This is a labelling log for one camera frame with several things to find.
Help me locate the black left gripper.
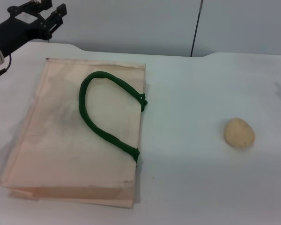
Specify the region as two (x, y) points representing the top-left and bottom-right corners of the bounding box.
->
(0, 0), (68, 57)

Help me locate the round beige potato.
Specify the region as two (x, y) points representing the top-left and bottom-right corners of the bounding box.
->
(224, 117), (256, 150)

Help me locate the cream handbag with green handle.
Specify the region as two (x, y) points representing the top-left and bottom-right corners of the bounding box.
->
(0, 57), (148, 209)

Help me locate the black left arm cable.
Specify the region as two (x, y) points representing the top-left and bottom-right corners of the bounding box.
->
(0, 54), (12, 82)

